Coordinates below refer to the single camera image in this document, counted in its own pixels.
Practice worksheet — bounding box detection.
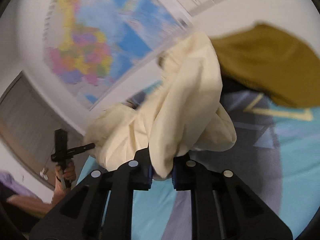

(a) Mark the cream beige jacket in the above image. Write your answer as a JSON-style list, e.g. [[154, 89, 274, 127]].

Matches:
[[84, 32, 236, 180]]

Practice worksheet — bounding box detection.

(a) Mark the colourful wall map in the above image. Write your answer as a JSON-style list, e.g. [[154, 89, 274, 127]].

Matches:
[[43, 0, 226, 109]]

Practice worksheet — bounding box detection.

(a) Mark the teal patterned bed sheet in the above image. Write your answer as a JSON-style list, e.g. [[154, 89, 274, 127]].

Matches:
[[75, 80, 320, 240]]

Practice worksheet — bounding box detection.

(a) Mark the pink sleeved left forearm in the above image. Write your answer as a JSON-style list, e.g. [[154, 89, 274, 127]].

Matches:
[[6, 179, 71, 218]]

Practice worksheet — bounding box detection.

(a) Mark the left hand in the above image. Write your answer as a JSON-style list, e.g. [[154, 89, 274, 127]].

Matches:
[[55, 160, 76, 182]]

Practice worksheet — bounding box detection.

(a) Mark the olive brown garment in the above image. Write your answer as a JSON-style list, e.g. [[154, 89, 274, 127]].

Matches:
[[210, 24, 319, 108]]

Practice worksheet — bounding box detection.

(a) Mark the grey wardrobe door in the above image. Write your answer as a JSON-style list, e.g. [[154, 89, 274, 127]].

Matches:
[[1, 73, 82, 189]]

